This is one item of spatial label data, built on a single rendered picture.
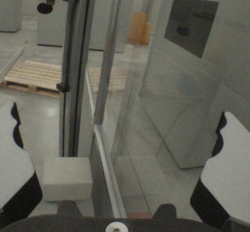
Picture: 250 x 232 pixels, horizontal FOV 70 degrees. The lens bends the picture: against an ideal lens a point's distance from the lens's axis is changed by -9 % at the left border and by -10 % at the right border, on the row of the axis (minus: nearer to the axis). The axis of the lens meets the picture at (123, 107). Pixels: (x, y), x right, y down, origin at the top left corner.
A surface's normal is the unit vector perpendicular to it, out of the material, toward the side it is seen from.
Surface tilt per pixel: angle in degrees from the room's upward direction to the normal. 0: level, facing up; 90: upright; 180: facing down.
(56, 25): 90
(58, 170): 0
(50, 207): 0
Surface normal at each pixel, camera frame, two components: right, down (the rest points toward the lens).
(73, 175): 0.19, -0.85
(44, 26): 0.24, 0.52
